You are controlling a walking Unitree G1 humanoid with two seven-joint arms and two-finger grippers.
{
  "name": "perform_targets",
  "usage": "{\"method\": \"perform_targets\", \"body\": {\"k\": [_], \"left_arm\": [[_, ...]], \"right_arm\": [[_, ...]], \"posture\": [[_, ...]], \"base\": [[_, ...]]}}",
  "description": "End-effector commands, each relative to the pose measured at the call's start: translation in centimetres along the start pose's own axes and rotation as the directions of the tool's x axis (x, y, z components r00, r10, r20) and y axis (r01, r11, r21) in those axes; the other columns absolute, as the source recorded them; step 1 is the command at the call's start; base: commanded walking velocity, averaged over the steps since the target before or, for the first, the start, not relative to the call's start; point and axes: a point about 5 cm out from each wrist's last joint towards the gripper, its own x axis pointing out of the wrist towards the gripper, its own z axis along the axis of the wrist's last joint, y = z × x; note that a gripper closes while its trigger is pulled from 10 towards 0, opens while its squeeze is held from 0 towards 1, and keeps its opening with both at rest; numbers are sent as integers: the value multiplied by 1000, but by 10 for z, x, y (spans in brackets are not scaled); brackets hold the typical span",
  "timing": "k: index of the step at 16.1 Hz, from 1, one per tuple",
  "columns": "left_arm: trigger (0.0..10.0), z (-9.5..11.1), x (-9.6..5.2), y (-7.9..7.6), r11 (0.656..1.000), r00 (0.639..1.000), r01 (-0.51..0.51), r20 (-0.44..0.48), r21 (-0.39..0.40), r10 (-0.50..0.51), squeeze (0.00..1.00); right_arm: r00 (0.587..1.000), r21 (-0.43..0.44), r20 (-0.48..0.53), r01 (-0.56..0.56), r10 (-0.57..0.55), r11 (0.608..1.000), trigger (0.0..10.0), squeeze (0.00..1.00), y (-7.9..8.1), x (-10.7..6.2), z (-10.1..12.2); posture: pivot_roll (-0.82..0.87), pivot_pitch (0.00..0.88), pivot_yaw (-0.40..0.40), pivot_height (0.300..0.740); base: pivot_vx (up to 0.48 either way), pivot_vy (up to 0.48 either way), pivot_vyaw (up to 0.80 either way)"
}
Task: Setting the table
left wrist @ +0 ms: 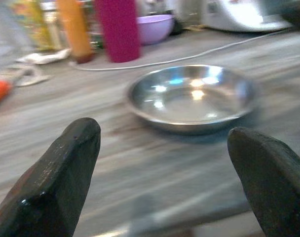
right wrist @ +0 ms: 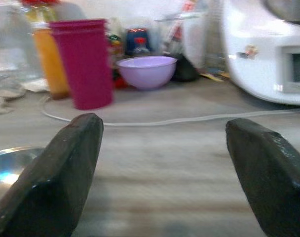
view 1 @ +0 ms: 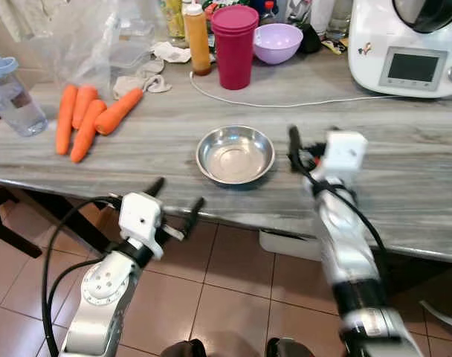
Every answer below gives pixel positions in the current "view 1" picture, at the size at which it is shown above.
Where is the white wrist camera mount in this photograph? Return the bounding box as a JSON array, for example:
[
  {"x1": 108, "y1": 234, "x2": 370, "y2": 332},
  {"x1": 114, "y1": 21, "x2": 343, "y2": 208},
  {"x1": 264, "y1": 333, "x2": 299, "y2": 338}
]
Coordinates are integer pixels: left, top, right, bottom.
[
  {"x1": 321, "y1": 130, "x2": 369, "y2": 184},
  {"x1": 119, "y1": 192, "x2": 166, "y2": 248}
]

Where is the yellow liquid bottle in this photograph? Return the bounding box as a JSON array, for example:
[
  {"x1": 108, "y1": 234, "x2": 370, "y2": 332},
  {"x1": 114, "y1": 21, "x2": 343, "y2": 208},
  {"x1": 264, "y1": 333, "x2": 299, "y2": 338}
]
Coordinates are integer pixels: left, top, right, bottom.
[{"x1": 164, "y1": 0, "x2": 187, "y2": 41}]

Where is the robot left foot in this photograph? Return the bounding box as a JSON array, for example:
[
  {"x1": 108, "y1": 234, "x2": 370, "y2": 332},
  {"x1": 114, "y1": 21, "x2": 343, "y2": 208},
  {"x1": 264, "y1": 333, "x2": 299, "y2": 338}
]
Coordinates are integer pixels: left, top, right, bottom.
[{"x1": 160, "y1": 338, "x2": 209, "y2": 357}]

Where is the clear plastic water bottle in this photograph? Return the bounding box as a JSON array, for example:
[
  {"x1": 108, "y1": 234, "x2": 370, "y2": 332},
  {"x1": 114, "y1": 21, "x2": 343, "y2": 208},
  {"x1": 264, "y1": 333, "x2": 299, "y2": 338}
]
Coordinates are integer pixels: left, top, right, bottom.
[{"x1": 0, "y1": 50, "x2": 49, "y2": 138}]

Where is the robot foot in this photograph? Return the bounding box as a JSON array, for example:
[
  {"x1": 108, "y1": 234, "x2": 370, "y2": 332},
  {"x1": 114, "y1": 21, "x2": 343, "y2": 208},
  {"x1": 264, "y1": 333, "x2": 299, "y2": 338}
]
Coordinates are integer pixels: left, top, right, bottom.
[
  {"x1": 160, "y1": 338, "x2": 209, "y2": 357},
  {"x1": 265, "y1": 336, "x2": 317, "y2": 357}
]

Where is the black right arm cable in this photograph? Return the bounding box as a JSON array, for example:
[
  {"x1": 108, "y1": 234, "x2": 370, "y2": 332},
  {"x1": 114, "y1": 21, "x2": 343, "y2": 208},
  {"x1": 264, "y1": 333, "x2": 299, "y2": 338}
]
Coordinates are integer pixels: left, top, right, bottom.
[{"x1": 288, "y1": 147, "x2": 389, "y2": 257}]

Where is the crumpled beige cloth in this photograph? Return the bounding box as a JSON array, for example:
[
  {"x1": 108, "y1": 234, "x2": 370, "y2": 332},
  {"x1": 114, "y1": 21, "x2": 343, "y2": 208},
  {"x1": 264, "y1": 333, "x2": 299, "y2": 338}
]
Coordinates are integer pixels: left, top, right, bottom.
[{"x1": 112, "y1": 58, "x2": 172, "y2": 100}]

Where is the clear plastic bag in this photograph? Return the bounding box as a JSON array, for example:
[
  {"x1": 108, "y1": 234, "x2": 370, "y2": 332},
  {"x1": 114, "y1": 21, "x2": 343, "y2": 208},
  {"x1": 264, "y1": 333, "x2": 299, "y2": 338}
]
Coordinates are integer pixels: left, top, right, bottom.
[{"x1": 42, "y1": 0, "x2": 124, "y2": 91}]

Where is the short orange carrot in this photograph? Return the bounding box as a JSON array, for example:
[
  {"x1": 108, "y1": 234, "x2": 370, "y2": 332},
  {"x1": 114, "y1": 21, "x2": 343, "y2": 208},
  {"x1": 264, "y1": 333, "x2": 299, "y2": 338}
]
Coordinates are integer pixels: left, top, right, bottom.
[{"x1": 71, "y1": 85, "x2": 100, "y2": 132}]

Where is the white power cable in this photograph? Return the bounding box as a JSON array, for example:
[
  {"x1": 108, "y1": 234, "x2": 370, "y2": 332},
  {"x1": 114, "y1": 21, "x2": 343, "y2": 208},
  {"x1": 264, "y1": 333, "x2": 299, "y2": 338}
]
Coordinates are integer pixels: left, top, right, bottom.
[{"x1": 188, "y1": 70, "x2": 396, "y2": 109}]

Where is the dark wooden table leg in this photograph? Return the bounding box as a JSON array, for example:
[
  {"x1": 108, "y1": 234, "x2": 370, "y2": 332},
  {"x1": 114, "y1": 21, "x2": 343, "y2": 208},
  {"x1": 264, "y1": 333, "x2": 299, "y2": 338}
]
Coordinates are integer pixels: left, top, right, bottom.
[{"x1": 0, "y1": 183, "x2": 119, "y2": 260}]

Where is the magenta lidded plastic tumbler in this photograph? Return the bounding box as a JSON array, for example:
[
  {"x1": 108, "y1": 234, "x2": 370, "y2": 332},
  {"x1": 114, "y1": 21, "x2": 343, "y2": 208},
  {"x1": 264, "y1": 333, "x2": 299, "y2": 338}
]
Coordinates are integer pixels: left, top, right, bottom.
[{"x1": 210, "y1": 4, "x2": 261, "y2": 91}]

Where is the lilac plastic bowl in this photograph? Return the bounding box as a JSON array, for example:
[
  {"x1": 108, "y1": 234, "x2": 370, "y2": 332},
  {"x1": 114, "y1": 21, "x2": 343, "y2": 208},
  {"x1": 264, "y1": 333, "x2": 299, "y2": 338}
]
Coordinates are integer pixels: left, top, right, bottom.
[{"x1": 253, "y1": 22, "x2": 305, "y2": 66}]

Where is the red capped bottle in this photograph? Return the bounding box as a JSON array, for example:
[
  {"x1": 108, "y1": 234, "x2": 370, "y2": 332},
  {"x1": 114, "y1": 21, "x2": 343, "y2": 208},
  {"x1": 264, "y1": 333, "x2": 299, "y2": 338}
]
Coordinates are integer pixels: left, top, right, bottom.
[{"x1": 259, "y1": 0, "x2": 280, "y2": 26}]

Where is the hanging beige towel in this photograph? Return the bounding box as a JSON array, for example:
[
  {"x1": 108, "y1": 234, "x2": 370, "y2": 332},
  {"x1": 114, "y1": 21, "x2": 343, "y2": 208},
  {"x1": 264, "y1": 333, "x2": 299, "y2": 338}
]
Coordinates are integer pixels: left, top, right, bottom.
[{"x1": 0, "y1": 0, "x2": 72, "y2": 43}]

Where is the white kitchen cooking machine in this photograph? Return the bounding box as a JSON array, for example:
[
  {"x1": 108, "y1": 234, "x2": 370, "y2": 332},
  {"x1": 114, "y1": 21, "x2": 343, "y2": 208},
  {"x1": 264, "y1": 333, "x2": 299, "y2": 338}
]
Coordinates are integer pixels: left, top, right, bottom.
[{"x1": 347, "y1": 0, "x2": 452, "y2": 100}]

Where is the stainless steel bowl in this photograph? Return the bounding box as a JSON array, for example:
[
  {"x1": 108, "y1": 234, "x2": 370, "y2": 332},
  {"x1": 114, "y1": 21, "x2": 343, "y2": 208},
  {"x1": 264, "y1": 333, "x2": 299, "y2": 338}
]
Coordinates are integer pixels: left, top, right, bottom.
[{"x1": 196, "y1": 125, "x2": 277, "y2": 186}]

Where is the orange sauce squeeze bottle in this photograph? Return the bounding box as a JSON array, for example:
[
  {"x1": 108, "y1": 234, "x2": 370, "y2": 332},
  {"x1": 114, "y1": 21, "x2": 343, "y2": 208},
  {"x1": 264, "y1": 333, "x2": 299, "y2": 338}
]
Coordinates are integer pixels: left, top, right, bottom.
[{"x1": 182, "y1": 0, "x2": 213, "y2": 77}]

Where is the thick orange carrot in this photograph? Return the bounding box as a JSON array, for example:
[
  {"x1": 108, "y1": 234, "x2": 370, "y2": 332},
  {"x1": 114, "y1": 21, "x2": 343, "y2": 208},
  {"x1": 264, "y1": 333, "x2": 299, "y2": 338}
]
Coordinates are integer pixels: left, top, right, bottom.
[{"x1": 94, "y1": 86, "x2": 145, "y2": 137}]

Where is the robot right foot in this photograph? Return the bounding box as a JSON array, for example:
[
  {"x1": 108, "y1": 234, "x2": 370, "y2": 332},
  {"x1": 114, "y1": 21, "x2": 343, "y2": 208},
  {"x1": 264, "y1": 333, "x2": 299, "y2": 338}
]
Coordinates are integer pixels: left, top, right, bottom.
[{"x1": 265, "y1": 336, "x2": 317, "y2": 357}]

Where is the grey curved floor object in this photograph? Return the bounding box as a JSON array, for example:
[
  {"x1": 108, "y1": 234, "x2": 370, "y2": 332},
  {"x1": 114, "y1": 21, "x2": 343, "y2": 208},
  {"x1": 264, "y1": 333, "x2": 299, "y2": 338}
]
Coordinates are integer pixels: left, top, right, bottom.
[{"x1": 419, "y1": 297, "x2": 452, "y2": 337}]

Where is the long straight orange carrot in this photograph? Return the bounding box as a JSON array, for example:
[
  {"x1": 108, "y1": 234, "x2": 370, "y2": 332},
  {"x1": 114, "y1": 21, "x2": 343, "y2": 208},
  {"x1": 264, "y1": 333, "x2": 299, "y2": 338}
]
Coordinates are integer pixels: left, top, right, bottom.
[{"x1": 54, "y1": 83, "x2": 79, "y2": 156}]

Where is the clear plastic food container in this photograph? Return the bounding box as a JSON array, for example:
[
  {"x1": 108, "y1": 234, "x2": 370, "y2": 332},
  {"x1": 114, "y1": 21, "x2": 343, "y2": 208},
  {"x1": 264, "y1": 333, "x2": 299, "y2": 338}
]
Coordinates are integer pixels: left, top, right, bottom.
[{"x1": 110, "y1": 18, "x2": 157, "y2": 73}]

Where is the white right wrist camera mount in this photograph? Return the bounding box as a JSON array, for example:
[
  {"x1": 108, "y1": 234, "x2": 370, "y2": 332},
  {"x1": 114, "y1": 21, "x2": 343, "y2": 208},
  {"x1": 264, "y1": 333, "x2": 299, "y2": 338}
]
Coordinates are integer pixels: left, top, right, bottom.
[{"x1": 321, "y1": 130, "x2": 369, "y2": 184}]

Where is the white box under table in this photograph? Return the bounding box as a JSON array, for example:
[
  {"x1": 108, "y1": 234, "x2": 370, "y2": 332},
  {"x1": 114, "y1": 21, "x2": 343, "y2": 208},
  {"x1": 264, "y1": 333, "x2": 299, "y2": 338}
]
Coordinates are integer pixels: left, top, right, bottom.
[{"x1": 259, "y1": 228, "x2": 324, "y2": 263}]

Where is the small white rag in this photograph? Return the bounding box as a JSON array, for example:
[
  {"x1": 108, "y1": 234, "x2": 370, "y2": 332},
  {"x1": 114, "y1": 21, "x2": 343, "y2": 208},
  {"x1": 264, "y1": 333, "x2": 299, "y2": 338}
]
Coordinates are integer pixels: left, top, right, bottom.
[{"x1": 151, "y1": 40, "x2": 192, "y2": 65}]

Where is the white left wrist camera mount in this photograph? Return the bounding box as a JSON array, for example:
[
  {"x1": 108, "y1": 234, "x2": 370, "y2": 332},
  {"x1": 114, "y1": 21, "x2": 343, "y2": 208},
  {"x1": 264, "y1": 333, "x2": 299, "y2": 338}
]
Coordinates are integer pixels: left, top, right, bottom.
[{"x1": 119, "y1": 192, "x2": 166, "y2": 248}]

